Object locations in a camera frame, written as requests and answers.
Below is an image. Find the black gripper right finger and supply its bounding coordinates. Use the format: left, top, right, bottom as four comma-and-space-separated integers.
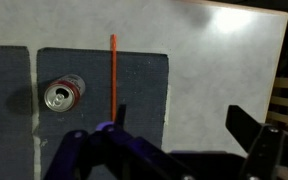
225, 104, 286, 180

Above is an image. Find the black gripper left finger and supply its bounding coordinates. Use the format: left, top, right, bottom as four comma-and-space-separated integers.
43, 103, 198, 180

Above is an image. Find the red plastic straw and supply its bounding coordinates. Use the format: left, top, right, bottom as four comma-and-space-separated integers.
109, 33, 118, 122

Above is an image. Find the red and white soda can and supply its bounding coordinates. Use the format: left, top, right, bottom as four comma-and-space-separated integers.
43, 73, 86, 113

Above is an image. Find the dark blue cloth placemat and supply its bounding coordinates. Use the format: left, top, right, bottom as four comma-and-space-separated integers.
0, 45, 33, 180
36, 47, 169, 180

